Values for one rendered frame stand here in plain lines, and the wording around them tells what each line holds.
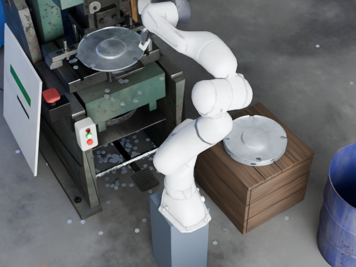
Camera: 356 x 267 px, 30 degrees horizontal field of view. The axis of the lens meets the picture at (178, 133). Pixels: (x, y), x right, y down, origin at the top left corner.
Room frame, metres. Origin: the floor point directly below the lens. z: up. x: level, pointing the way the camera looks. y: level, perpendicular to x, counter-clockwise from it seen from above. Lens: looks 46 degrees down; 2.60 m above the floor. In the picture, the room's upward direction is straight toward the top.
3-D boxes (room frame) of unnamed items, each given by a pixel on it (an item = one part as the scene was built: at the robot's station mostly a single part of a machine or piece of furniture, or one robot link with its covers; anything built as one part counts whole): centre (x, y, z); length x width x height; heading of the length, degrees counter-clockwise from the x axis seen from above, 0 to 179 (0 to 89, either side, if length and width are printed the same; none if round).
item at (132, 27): (2.43, 0.20, 0.76); 0.17 x 0.06 x 0.10; 121
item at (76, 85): (2.34, 0.35, 0.68); 0.45 x 0.30 x 0.06; 121
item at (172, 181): (1.69, -0.02, 0.71); 0.18 x 0.11 x 0.25; 148
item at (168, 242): (1.66, 0.00, 0.23); 0.18 x 0.18 x 0.45; 30
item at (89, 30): (2.34, 0.35, 0.86); 0.20 x 0.16 x 0.05; 121
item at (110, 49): (2.23, 0.28, 0.79); 0.29 x 0.29 x 0.01
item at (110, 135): (2.35, 0.35, 0.31); 0.43 x 0.42 x 0.01; 121
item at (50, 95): (1.97, 0.51, 0.72); 0.07 x 0.06 x 0.08; 31
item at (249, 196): (2.08, -0.35, 0.18); 0.40 x 0.38 x 0.35; 33
